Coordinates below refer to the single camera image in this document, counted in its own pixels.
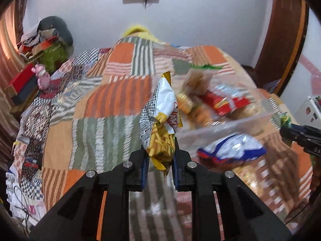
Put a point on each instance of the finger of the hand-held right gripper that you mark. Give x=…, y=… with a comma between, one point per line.
x=301, y=134

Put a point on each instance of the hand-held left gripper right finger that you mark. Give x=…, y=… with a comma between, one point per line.
x=176, y=178

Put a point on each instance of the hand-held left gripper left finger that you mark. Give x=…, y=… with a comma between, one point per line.
x=144, y=175

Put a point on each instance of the small green snack packet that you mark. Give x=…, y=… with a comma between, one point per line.
x=284, y=118

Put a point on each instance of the clear plastic container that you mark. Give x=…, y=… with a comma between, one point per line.
x=250, y=123

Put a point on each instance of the blue white snack bag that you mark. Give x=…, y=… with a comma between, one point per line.
x=233, y=148

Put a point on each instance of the bread slices packet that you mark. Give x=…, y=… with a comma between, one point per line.
x=194, y=109

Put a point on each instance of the yellow white fries bag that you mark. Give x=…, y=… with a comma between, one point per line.
x=163, y=100

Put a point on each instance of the red snack packet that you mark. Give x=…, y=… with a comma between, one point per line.
x=222, y=103

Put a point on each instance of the green topped biscuit packet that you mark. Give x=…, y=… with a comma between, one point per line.
x=198, y=80

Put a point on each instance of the patchwork blanket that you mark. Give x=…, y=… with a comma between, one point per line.
x=100, y=110

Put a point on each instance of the white sliding wardrobe door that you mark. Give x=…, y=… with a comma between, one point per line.
x=311, y=55

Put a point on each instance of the wooden door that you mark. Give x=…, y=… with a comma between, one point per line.
x=283, y=42

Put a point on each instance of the white printed cloth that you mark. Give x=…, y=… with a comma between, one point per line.
x=17, y=200

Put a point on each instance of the pink toy figure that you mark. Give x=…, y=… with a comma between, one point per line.
x=41, y=76

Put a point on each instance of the yellow plush pillow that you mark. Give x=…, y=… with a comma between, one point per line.
x=139, y=31

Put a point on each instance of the dark box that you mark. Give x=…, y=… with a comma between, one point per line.
x=26, y=91

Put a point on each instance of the green bag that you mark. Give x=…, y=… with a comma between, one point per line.
x=54, y=56

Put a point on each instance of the red box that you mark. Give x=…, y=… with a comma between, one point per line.
x=21, y=76

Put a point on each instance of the grey cushion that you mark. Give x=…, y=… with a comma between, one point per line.
x=59, y=27

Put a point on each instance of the pile of clutter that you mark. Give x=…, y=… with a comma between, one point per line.
x=32, y=42

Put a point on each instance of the striped brown curtain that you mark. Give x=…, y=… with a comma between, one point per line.
x=11, y=55

